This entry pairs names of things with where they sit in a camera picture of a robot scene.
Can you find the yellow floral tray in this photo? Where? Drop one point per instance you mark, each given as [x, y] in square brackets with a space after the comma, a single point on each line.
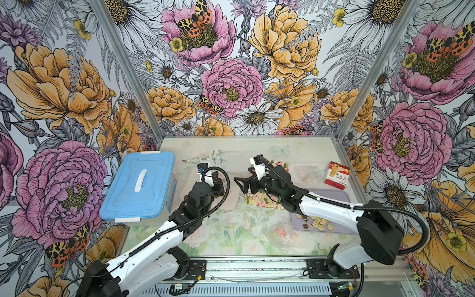
[262, 199]

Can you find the bag of mixed snacks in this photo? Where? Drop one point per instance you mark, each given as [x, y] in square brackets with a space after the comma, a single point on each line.
[285, 237]

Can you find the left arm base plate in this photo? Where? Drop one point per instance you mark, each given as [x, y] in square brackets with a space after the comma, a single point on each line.
[191, 270]

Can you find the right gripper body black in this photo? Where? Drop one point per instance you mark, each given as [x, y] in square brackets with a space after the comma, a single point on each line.
[264, 184]

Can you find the pile of flower biscuits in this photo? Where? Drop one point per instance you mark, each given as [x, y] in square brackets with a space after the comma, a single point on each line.
[306, 223]

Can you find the beige plastic tray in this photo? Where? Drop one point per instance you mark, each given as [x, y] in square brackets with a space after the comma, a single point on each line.
[232, 199]

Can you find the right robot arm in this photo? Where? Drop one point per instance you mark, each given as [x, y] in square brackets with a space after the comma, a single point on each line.
[379, 234]

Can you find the metal scissors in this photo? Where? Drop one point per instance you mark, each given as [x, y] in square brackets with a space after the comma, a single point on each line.
[214, 158]

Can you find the red white small box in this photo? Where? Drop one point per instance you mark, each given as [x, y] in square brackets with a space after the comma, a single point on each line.
[337, 176]

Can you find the blue lidded storage box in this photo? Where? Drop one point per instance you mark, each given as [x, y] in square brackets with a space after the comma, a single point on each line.
[142, 191]

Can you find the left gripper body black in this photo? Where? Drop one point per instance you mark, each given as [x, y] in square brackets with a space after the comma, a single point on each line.
[216, 190]

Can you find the lavender plastic tray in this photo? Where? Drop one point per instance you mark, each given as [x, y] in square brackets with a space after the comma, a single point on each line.
[341, 196]

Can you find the aluminium front rail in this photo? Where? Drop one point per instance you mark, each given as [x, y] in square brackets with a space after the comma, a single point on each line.
[288, 269]

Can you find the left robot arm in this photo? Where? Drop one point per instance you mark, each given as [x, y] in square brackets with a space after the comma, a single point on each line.
[159, 256]

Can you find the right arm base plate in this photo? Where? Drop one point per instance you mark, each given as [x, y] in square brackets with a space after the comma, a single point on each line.
[317, 268]

